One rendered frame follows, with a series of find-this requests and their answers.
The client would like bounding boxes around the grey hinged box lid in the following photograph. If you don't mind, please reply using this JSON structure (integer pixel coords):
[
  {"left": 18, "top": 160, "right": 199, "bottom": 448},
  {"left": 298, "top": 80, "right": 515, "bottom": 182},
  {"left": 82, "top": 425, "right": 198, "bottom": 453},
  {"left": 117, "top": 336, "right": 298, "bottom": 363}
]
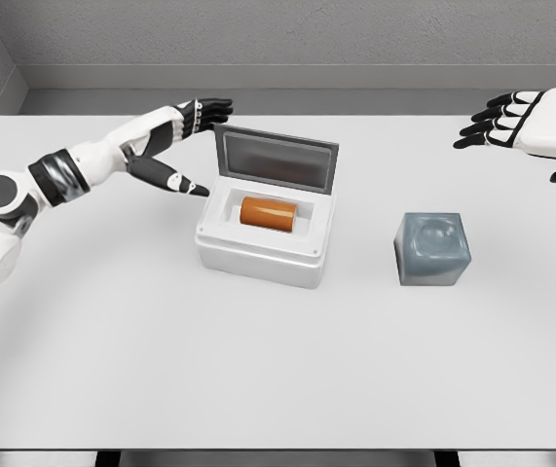
[{"left": 213, "top": 123, "right": 341, "bottom": 197}]

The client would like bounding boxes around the grey translucent cube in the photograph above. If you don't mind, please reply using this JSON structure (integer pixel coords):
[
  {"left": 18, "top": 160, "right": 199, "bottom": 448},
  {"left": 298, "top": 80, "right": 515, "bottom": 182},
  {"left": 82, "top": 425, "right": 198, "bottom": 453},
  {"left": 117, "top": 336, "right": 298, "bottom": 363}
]
[{"left": 392, "top": 211, "right": 473, "bottom": 287}]

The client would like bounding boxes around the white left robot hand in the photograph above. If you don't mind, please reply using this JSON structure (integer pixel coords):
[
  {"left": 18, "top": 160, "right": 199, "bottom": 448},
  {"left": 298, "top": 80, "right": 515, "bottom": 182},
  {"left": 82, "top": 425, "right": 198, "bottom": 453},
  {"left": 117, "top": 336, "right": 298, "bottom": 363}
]
[{"left": 105, "top": 97, "right": 235, "bottom": 198}]

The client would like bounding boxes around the white open storage box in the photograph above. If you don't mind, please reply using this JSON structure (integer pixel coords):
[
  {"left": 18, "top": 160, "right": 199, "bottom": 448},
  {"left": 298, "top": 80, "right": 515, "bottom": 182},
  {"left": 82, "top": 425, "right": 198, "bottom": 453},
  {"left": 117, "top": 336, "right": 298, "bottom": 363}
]
[{"left": 194, "top": 173, "right": 338, "bottom": 292}]

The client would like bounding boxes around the orange cylinder can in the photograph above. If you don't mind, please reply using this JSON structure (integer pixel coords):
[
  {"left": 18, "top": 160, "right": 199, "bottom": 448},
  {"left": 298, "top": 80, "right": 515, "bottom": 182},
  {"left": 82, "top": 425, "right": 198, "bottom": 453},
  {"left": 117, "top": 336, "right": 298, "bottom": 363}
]
[{"left": 240, "top": 195, "right": 298, "bottom": 234}]

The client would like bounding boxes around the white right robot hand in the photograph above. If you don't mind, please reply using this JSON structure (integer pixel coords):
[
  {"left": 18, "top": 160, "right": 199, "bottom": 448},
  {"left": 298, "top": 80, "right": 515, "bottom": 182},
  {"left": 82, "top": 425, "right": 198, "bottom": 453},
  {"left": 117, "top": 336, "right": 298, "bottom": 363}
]
[{"left": 453, "top": 87, "right": 556, "bottom": 184}]

